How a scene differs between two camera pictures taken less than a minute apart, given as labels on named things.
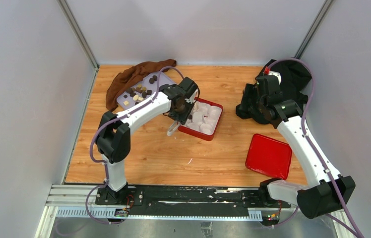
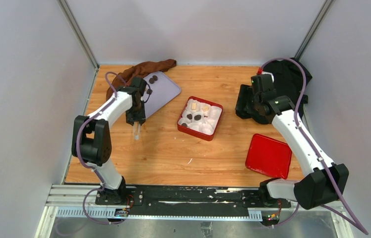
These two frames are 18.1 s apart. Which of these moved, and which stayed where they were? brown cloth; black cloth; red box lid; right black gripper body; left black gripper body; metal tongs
Moved: metal tongs; left black gripper body
Stayed: black cloth; red box lid; brown cloth; right black gripper body
